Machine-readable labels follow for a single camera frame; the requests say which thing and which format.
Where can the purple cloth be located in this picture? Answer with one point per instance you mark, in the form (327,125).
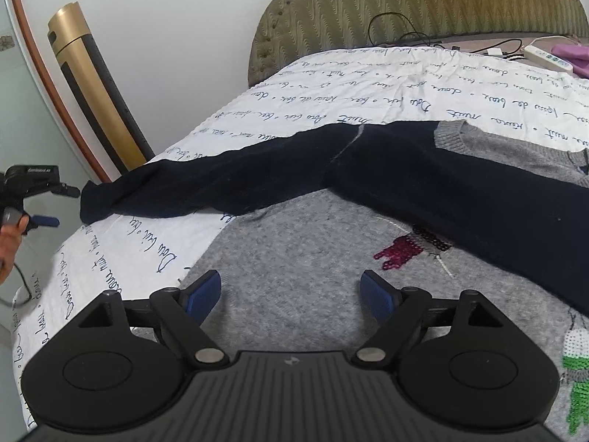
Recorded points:
(573,53)

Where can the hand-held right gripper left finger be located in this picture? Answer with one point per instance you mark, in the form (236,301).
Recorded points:
(202,297)

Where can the white power strip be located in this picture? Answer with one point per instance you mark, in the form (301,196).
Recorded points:
(547,57)

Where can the white printed quilt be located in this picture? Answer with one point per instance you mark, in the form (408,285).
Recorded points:
(322,96)

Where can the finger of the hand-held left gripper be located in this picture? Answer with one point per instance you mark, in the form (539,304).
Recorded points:
(46,221)
(69,189)

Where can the gold standing air conditioner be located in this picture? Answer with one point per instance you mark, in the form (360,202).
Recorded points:
(92,83)

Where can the grey sweater with navy sleeves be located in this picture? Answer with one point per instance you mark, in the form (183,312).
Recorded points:
(299,239)

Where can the white charger plug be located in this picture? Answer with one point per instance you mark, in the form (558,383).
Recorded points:
(494,52)

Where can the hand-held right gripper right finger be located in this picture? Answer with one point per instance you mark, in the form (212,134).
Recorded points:
(378,297)

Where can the person's left hand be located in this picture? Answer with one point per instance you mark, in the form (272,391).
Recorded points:
(9,244)

